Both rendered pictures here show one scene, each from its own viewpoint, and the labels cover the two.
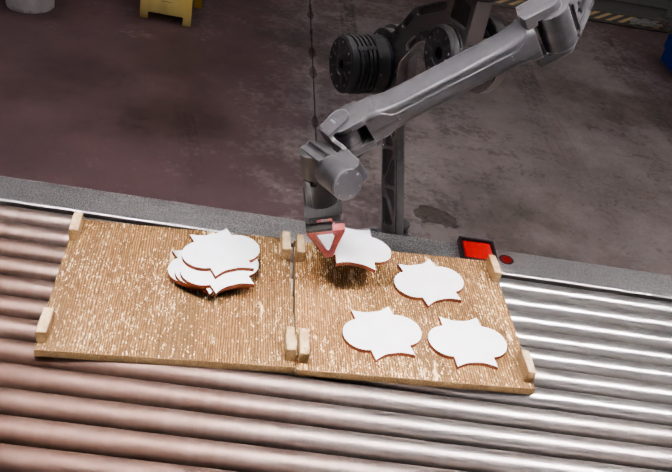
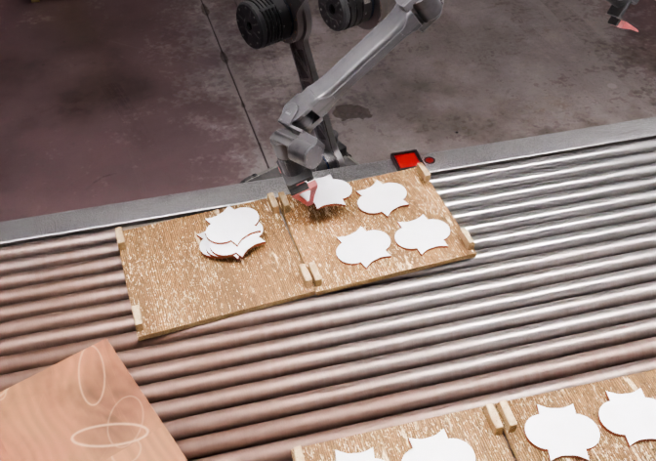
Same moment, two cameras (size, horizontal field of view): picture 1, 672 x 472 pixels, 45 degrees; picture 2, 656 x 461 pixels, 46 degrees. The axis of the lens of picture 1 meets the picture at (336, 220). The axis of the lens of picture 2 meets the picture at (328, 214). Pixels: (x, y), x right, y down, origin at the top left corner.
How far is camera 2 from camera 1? 0.49 m
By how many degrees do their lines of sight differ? 10
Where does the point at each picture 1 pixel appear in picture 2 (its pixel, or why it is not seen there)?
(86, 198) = (112, 212)
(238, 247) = (243, 217)
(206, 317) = (241, 275)
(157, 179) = (113, 151)
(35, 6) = not seen: outside the picture
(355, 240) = (323, 186)
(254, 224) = (242, 192)
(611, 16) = not seen: outside the picture
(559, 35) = (430, 9)
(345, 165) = (307, 145)
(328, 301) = (318, 235)
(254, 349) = (282, 287)
